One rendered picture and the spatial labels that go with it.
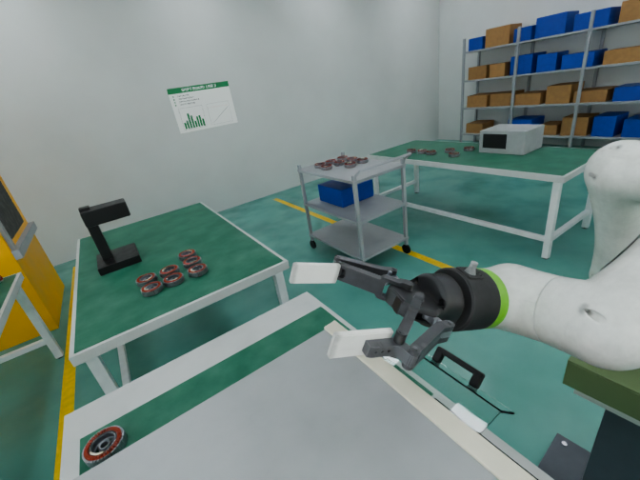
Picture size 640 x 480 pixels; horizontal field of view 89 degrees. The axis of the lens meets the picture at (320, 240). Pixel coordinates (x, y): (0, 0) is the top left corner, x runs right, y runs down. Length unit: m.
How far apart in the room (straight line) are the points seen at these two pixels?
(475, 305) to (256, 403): 0.30
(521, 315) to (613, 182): 0.42
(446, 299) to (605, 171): 0.53
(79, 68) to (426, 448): 5.26
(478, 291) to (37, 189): 5.24
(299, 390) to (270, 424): 0.05
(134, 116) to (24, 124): 1.17
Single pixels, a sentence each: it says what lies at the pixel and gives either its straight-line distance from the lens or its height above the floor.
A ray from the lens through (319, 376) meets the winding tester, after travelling 0.44.
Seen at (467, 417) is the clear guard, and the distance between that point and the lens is 0.72.
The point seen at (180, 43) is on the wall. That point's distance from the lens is 5.56.
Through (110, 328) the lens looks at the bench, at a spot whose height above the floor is 0.75.
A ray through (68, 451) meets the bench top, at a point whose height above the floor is 0.75.
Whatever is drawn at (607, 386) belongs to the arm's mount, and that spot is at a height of 0.81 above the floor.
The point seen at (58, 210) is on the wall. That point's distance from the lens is 5.44.
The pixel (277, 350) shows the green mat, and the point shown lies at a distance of 1.34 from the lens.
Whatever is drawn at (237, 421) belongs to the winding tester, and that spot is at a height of 1.32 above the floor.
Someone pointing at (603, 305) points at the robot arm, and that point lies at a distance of 0.51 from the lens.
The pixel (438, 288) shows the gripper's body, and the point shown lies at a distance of 0.46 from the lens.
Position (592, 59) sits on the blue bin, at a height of 1.37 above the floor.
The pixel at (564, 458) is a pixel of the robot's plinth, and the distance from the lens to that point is 2.03.
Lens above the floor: 1.64
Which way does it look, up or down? 25 degrees down
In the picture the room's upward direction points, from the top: 10 degrees counter-clockwise
